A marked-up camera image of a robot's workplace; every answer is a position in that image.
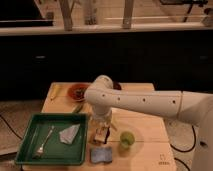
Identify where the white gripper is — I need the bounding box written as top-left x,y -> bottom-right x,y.
92,109 -> 112,144

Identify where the white eraser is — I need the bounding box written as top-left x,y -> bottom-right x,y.
94,130 -> 105,143

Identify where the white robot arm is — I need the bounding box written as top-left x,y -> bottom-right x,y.
84,75 -> 213,171

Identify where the small metal cup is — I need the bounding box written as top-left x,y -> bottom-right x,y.
91,128 -> 108,144

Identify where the green plastic cup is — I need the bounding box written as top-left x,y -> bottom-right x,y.
120,131 -> 135,149

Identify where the blue sponge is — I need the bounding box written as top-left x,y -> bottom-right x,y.
90,147 -> 112,164

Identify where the green pepper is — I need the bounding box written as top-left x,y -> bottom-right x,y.
72,104 -> 83,113

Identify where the grey folded cloth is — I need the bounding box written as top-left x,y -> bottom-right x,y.
59,124 -> 80,144

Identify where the red bowl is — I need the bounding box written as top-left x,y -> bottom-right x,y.
67,83 -> 89,102

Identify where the green plastic tray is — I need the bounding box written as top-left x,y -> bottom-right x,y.
15,114 -> 88,166

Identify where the yellow banana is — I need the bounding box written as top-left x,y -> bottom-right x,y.
50,84 -> 60,101

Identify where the silver fork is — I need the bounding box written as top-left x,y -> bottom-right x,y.
34,126 -> 55,158

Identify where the black floor cable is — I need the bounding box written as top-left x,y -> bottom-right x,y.
169,123 -> 198,171

